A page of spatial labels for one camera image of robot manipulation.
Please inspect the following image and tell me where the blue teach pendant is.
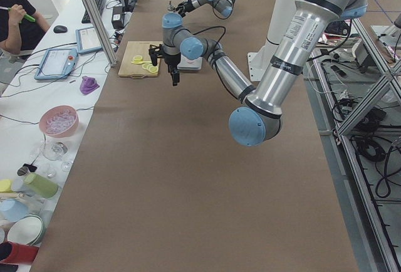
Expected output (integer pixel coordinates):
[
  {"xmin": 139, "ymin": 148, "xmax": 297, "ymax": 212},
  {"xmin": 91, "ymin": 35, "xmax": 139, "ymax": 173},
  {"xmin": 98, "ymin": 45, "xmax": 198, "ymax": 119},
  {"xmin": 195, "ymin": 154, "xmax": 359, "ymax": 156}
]
[
  {"xmin": 75, "ymin": 27, "xmax": 103, "ymax": 55},
  {"xmin": 34, "ymin": 48, "xmax": 78, "ymax": 81}
]

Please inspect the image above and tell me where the red cup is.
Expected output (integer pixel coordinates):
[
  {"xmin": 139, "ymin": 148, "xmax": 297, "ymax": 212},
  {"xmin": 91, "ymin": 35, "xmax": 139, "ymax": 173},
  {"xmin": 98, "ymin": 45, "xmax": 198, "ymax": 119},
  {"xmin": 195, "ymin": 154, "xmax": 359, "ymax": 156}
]
[{"xmin": 1, "ymin": 241, "xmax": 39, "ymax": 264}]

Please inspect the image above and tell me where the yellow plastic knife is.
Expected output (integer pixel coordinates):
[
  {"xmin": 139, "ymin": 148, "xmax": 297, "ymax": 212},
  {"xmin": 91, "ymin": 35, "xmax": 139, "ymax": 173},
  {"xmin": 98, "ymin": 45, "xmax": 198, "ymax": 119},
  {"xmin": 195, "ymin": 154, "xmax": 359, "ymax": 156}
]
[{"xmin": 131, "ymin": 61, "xmax": 158, "ymax": 66}]

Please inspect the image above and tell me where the clear glass sauce bottle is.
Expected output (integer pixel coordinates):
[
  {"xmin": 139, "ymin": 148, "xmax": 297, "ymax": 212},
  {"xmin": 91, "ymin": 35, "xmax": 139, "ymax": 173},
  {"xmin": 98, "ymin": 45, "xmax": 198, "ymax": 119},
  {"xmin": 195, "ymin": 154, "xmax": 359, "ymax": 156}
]
[{"xmin": 167, "ymin": 0, "xmax": 175, "ymax": 12}]

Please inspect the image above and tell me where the black braided cable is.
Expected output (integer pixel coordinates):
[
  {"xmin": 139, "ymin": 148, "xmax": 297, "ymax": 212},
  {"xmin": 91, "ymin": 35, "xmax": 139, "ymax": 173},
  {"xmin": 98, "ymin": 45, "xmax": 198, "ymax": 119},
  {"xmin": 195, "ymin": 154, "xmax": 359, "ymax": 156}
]
[{"xmin": 194, "ymin": 26, "xmax": 228, "ymax": 75}]

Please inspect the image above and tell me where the wooden cutting board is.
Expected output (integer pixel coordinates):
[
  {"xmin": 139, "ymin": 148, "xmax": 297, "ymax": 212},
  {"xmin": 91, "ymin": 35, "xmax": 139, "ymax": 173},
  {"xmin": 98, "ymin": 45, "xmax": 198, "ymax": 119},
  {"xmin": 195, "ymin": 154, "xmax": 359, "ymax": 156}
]
[{"xmin": 118, "ymin": 41, "xmax": 161, "ymax": 79}]

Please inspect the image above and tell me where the black computer mouse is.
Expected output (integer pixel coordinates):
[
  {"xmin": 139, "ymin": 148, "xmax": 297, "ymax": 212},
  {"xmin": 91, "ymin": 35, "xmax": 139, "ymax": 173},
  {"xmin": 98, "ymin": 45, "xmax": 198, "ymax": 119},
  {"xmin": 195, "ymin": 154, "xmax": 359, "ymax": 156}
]
[{"xmin": 53, "ymin": 25, "xmax": 68, "ymax": 34}]

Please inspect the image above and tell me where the green cup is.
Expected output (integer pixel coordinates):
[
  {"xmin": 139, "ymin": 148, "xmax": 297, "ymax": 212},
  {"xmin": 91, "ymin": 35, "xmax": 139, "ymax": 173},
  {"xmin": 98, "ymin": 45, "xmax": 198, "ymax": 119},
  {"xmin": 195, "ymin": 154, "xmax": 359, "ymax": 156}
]
[{"xmin": 23, "ymin": 173, "xmax": 58, "ymax": 199}]

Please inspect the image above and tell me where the white green bowl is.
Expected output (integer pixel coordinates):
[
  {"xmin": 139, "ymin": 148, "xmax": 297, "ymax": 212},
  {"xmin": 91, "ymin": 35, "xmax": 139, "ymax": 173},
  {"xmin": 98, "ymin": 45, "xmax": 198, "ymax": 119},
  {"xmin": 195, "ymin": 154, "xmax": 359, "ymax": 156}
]
[{"xmin": 7, "ymin": 215, "xmax": 45, "ymax": 246}]

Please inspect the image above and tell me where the wine glass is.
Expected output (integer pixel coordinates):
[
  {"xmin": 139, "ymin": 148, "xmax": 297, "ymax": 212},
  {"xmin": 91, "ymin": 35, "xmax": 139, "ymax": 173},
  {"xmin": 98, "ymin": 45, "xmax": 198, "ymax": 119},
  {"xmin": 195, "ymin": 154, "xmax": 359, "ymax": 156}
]
[{"xmin": 41, "ymin": 141, "xmax": 68, "ymax": 161}]

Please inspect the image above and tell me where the black keyboard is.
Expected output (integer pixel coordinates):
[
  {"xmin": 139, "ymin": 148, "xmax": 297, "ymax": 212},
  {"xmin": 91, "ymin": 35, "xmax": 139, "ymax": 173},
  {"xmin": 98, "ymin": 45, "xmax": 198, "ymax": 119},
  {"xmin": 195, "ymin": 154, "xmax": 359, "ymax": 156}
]
[{"xmin": 81, "ymin": 0, "xmax": 107, "ymax": 24}]

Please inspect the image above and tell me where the light blue cup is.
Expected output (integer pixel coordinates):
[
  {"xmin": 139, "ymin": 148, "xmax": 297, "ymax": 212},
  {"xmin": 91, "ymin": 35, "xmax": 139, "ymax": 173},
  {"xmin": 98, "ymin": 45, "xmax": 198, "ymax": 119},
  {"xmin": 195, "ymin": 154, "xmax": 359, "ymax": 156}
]
[{"xmin": 1, "ymin": 199, "xmax": 29, "ymax": 222}]

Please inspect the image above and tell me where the seated person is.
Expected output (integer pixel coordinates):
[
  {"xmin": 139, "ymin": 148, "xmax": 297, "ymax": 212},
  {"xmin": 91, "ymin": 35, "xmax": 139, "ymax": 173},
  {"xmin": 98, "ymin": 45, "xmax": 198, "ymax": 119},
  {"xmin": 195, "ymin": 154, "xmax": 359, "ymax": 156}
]
[{"xmin": 1, "ymin": 0, "xmax": 50, "ymax": 55}]

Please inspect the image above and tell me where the silver kitchen scale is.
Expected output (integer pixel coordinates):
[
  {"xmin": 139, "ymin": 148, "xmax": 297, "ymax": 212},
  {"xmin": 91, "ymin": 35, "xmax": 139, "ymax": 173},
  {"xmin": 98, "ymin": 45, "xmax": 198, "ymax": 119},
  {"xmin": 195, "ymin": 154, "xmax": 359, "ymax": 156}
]
[{"xmin": 177, "ymin": 55, "xmax": 203, "ymax": 71}]

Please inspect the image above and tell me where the pink bowl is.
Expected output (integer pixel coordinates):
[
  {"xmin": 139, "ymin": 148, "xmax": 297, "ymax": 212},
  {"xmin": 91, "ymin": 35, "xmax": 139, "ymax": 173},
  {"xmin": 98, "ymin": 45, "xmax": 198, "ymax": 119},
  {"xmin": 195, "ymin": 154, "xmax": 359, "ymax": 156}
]
[{"xmin": 39, "ymin": 105, "xmax": 79, "ymax": 138}]

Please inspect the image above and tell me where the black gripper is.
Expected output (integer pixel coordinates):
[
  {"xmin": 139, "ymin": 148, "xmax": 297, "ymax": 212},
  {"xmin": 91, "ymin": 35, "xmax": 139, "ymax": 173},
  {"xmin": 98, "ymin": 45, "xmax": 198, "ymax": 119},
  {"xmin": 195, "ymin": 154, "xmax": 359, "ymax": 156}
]
[
  {"xmin": 164, "ymin": 53, "xmax": 180, "ymax": 86},
  {"xmin": 174, "ymin": 0, "xmax": 195, "ymax": 17}
]

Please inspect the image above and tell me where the aluminium frame post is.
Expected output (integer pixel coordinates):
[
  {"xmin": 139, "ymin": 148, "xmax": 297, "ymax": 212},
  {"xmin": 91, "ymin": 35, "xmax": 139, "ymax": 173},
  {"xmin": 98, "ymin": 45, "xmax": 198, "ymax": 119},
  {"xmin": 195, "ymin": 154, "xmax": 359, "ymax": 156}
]
[{"xmin": 82, "ymin": 0, "xmax": 117, "ymax": 67}]

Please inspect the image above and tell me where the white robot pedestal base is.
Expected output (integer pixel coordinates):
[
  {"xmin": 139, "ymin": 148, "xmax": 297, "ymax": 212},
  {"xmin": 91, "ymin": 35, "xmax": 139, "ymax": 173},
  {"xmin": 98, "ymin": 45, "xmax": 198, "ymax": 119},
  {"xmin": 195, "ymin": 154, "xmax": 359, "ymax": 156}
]
[{"xmin": 247, "ymin": 0, "xmax": 296, "ymax": 81}]

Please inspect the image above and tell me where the purple cloth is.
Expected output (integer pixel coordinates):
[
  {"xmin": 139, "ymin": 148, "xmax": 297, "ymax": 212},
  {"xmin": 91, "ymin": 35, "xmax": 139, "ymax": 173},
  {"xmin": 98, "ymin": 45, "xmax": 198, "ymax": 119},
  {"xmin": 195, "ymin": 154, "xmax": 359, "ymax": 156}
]
[{"xmin": 80, "ymin": 76, "xmax": 100, "ymax": 95}]

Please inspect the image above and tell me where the lemon slice toy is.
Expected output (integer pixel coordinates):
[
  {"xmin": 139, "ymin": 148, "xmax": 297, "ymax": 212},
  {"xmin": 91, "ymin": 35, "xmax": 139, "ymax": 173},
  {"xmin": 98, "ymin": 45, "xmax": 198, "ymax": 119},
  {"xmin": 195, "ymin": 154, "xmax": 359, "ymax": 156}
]
[
  {"xmin": 142, "ymin": 63, "xmax": 154, "ymax": 70},
  {"xmin": 132, "ymin": 55, "xmax": 143, "ymax": 63},
  {"xmin": 147, "ymin": 65, "xmax": 159, "ymax": 74}
]

